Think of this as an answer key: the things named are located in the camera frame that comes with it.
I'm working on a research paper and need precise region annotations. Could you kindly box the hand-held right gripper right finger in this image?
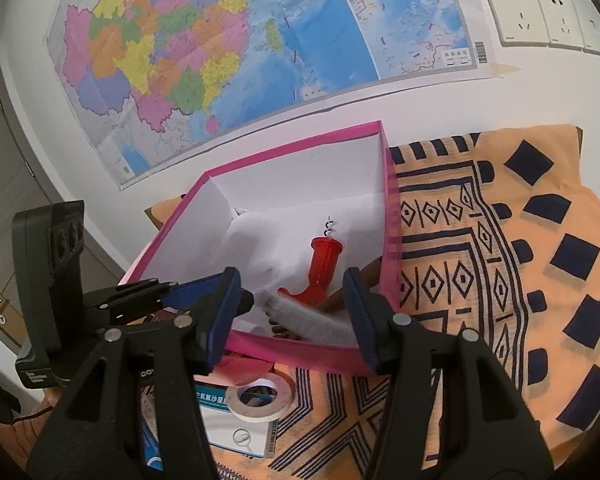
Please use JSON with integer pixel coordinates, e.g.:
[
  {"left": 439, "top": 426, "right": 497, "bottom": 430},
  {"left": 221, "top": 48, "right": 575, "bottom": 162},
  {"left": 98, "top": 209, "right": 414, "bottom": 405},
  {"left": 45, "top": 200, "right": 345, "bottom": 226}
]
[{"left": 342, "top": 266, "right": 556, "bottom": 480}]

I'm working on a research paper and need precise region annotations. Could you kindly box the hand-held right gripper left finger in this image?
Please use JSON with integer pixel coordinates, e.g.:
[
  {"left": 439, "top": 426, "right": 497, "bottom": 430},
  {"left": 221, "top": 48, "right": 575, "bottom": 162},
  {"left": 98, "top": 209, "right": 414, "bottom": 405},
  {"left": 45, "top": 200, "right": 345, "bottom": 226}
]
[{"left": 26, "top": 266, "right": 244, "bottom": 480}]

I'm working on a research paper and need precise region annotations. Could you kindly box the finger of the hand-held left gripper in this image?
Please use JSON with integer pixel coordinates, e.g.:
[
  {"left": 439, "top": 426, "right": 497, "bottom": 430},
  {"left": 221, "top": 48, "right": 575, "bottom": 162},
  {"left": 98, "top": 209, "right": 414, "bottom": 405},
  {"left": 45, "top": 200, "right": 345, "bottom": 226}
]
[
  {"left": 82, "top": 272, "right": 228, "bottom": 313},
  {"left": 147, "top": 290, "right": 255, "bottom": 331}
]

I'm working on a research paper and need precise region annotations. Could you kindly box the wooden back scratcher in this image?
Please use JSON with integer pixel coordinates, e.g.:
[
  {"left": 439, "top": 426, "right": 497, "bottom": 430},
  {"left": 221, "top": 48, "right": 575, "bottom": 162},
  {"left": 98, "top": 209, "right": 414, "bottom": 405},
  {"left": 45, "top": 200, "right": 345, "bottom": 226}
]
[{"left": 270, "top": 257, "right": 383, "bottom": 338}]

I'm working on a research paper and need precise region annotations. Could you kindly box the white tube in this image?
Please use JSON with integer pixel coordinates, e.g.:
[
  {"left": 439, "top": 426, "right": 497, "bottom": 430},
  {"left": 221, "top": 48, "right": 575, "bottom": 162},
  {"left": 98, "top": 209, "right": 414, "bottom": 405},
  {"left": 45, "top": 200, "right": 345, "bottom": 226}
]
[{"left": 257, "top": 289, "right": 359, "bottom": 348}]

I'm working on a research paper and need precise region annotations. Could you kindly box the pink tube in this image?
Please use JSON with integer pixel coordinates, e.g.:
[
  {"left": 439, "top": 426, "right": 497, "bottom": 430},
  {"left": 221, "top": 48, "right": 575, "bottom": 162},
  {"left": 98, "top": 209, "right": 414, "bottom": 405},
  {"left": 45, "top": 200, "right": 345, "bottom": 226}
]
[{"left": 215, "top": 352, "right": 276, "bottom": 386}]

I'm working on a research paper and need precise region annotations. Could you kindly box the red corkscrew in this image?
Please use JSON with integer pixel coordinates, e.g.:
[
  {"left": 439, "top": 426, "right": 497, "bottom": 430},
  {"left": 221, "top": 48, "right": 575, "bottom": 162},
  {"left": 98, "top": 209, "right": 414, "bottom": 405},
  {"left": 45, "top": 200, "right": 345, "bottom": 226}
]
[{"left": 277, "top": 216, "right": 346, "bottom": 306}]

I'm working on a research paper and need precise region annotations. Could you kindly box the pink cardboard box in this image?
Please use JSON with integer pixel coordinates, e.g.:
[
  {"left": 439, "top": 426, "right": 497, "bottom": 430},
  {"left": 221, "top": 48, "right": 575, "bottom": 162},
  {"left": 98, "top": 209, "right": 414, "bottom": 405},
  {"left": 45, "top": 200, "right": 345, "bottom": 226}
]
[{"left": 119, "top": 120, "right": 403, "bottom": 376}]

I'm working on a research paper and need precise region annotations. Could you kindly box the white tape roll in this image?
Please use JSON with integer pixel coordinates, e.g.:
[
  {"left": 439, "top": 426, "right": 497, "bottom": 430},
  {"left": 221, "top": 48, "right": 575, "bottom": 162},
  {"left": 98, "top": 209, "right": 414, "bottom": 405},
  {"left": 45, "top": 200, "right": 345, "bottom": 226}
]
[{"left": 225, "top": 374, "right": 297, "bottom": 422}]

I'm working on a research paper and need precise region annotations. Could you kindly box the white teal medicine box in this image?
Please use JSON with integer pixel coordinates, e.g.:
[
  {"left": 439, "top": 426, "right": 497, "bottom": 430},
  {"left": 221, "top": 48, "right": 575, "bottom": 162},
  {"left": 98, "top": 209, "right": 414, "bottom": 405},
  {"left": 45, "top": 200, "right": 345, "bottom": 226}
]
[{"left": 192, "top": 382, "right": 281, "bottom": 458}]

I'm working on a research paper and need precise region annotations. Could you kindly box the small blue medicine box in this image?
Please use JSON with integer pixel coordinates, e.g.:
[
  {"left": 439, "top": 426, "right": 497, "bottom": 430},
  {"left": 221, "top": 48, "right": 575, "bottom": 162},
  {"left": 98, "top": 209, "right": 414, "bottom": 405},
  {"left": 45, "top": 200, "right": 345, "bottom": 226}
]
[{"left": 137, "top": 380, "right": 181, "bottom": 473}]

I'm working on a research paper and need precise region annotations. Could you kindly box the grey door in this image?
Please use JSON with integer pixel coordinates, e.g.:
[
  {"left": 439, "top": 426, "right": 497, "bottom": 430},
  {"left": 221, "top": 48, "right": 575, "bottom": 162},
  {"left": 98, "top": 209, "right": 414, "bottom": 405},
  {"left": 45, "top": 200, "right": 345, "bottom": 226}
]
[{"left": 0, "top": 62, "right": 131, "bottom": 356}]

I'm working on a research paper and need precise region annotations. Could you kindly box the orange patterned cloth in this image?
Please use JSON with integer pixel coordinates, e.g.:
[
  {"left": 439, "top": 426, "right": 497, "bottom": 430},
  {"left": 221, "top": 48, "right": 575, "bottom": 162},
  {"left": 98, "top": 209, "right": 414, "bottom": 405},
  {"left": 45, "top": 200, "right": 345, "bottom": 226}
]
[{"left": 145, "top": 125, "right": 600, "bottom": 480}]

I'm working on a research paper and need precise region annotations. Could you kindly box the colourful wall map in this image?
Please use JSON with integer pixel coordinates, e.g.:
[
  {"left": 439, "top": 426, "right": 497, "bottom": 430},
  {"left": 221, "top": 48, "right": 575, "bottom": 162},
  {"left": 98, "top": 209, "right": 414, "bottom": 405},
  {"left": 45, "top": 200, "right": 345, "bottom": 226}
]
[{"left": 45, "top": 0, "right": 496, "bottom": 191}]

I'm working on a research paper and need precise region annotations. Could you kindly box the white wall socket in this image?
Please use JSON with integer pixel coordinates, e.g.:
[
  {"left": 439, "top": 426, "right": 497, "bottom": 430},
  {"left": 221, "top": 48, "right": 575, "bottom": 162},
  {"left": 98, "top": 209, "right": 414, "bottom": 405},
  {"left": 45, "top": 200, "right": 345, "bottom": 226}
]
[
  {"left": 481, "top": 0, "right": 552, "bottom": 47},
  {"left": 535, "top": 0, "right": 587, "bottom": 51}
]

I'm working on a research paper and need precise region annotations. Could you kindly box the white wall switch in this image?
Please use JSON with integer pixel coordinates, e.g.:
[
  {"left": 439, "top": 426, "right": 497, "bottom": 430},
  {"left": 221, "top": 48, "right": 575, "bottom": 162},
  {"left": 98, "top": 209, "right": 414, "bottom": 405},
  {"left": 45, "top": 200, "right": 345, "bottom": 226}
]
[{"left": 572, "top": 0, "right": 600, "bottom": 57}]

